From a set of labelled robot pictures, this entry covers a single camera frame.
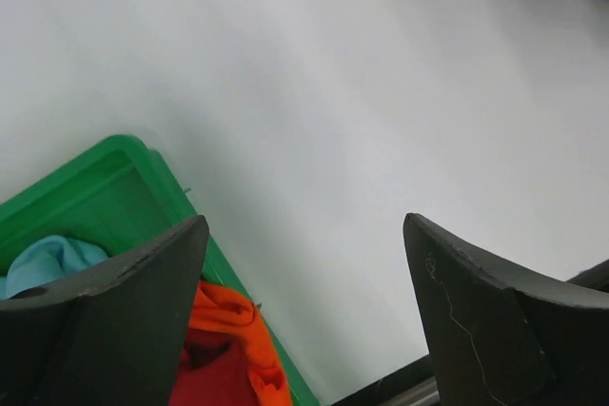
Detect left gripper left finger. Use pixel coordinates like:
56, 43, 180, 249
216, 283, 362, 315
1, 216, 209, 405

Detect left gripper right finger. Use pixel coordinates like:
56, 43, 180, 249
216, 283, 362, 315
403, 213, 608, 405

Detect orange t-shirt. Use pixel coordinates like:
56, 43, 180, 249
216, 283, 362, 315
188, 280, 293, 405

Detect dark red t-shirt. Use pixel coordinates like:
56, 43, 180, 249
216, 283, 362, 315
169, 329, 259, 406

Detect light blue t-shirt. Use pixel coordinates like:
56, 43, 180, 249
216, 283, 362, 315
1, 235, 109, 300

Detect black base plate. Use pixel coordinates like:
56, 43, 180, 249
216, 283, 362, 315
335, 261, 608, 406

